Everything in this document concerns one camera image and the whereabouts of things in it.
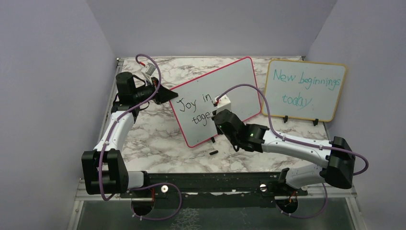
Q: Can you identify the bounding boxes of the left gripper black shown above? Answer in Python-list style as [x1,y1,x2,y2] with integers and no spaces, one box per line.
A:
[133,77,178,104]

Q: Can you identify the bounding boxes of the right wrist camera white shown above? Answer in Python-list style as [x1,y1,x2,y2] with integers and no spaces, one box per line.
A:
[212,94,232,114]

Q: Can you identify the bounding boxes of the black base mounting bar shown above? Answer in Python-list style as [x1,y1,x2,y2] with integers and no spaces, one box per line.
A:
[87,170,340,207]

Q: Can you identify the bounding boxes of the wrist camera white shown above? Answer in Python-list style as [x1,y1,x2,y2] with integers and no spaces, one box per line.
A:
[212,94,232,114]
[140,63,156,85]

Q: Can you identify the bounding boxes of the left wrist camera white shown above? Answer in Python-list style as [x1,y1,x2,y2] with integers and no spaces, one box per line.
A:
[140,63,156,85]

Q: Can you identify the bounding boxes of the black marker cap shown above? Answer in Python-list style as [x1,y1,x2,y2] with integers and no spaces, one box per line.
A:
[209,150,219,155]

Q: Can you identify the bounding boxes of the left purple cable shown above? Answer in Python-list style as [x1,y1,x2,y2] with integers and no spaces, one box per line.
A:
[97,53,183,223]

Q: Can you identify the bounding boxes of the red framed whiteboard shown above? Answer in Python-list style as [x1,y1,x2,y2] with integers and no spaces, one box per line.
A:
[169,57,261,148]

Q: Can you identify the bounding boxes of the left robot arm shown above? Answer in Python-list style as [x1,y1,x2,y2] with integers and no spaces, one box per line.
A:
[81,72,178,202]

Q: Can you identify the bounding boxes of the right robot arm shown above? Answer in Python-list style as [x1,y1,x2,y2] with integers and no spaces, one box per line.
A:
[212,110,355,195]

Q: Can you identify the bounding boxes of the yellow framed written whiteboard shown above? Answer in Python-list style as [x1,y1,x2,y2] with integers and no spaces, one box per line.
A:
[261,59,347,122]

